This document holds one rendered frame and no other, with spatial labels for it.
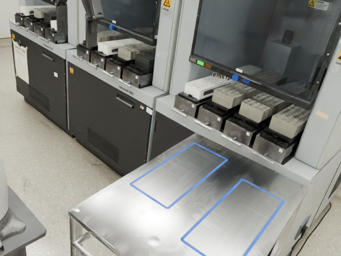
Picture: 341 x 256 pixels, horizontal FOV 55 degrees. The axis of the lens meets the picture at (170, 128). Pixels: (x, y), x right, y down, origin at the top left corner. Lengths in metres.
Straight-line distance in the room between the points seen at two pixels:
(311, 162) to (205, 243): 0.72
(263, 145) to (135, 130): 0.82
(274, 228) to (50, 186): 1.60
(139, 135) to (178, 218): 1.07
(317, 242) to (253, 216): 1.33
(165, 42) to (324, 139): 0.89
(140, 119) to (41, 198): 0.79
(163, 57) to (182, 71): 0.15
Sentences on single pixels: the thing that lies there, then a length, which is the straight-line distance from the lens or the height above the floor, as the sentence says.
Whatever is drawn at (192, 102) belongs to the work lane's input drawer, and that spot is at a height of 0.81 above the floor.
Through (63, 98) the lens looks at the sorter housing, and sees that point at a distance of 2.53.
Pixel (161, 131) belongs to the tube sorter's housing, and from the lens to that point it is 1.75.
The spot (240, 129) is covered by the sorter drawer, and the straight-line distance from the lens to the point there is 1.42.
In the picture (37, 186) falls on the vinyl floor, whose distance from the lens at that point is 2.27.
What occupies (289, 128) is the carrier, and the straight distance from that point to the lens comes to 1.40.
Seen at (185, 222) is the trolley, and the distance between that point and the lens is 0.89.
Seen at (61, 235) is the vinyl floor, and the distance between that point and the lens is 1.95.
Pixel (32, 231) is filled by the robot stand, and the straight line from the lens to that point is 1.03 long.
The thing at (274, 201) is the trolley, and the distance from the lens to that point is 1.04.
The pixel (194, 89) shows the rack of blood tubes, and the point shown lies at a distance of 1.57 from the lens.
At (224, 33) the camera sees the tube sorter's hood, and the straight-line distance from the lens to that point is 1.48.
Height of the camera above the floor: 1.44
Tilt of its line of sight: 29 degrees down
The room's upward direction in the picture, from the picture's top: 9 degrees clockwise
